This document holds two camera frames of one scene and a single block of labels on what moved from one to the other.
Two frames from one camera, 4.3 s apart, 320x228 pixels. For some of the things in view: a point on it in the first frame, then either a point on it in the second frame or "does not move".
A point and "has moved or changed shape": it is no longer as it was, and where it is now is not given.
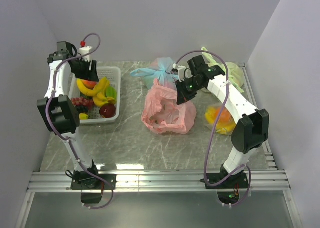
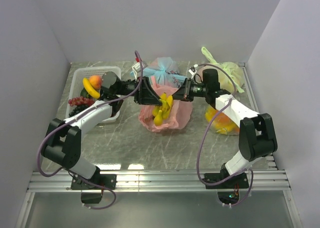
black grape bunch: x=82 y=108 does not move
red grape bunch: x=82 y=100 does not move
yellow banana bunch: x=99 y=91 → x=163 y=111
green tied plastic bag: x=235 y=74 does not move
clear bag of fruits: x=226 y=124 does not move
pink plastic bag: x=162 y=114 has moved or changed shape
